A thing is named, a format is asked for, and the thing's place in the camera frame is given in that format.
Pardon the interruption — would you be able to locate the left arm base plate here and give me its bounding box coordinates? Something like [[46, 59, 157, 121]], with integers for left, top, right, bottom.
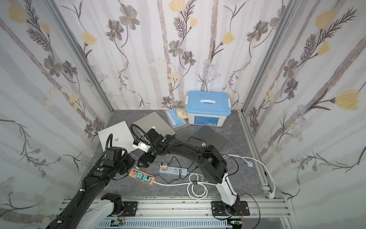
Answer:
[[117, 201, 138, 217]]

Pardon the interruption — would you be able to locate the thin black charger cable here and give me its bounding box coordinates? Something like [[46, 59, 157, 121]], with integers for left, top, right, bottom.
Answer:
[[154, 136, 239, 184]]

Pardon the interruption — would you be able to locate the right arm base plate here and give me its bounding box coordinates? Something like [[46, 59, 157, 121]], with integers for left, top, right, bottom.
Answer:
[[211, 201, 250, 217]]

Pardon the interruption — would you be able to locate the silver white Apple laptop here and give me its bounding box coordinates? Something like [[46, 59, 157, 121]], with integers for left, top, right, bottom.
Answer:
[[98, 121, 136, 153]]

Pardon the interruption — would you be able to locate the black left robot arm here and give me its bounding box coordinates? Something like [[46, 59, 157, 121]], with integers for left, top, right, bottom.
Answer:
[[46, 134, 135, 229]]

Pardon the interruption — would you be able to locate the grey white power strip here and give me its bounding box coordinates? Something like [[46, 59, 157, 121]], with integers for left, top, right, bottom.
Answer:
[[159, 167, 188, 177]]

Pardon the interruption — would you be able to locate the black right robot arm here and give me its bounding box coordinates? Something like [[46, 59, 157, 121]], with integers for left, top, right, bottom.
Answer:
[[130, 124, 240, 215]]

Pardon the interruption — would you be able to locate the small pink plug adapter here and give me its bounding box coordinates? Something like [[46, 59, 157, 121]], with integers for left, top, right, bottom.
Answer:
[[160, 163, 168, 171]]

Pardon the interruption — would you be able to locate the aluminium frame rail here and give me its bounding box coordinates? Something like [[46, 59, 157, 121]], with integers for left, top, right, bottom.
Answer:
[[54, 197, 292, 229]]

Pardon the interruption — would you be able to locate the teal charger adapter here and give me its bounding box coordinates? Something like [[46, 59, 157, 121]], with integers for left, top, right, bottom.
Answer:
[[143, 175, 152, 184], [135, 172, 144, 180]]

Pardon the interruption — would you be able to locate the bag of white items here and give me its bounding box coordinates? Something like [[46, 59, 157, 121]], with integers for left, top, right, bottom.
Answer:
[[176, 108, 188, 119]]

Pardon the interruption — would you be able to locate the thick white power cord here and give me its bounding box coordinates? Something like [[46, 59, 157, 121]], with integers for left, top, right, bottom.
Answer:
[[154, 154, 276, 200]]

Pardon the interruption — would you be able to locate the dark grey closed laptop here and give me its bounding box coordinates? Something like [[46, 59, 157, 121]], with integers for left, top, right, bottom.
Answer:
[[187, 127, 227, 150]]

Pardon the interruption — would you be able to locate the bag of blue face masks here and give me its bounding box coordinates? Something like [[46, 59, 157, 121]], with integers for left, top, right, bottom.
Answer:
[[165, 108, 189, 130]]

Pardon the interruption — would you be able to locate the orange power strip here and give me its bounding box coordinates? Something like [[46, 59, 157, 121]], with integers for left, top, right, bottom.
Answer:
[[129, 169, 155, 185]]

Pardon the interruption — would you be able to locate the blue lidded white storage box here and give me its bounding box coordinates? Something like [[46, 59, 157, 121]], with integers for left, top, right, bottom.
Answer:
[[185, 91, 231, 127]]

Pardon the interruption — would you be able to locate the grey Apple laptop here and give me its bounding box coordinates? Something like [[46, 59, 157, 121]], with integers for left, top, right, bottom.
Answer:
[[134, 112, 175, 136]]

